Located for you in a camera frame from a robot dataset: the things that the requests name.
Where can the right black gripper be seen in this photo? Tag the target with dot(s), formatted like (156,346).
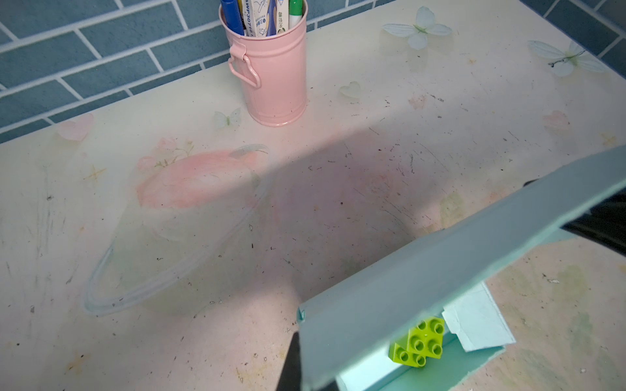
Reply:
(603,224)

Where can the light blue paper box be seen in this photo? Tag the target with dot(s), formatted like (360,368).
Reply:
(379,303)

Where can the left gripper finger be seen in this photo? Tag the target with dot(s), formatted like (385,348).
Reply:
(290,376)

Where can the pink pen holder cup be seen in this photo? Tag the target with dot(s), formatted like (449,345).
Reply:
(272,71)

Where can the green plastic block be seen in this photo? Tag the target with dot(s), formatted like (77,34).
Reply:
(420,343)

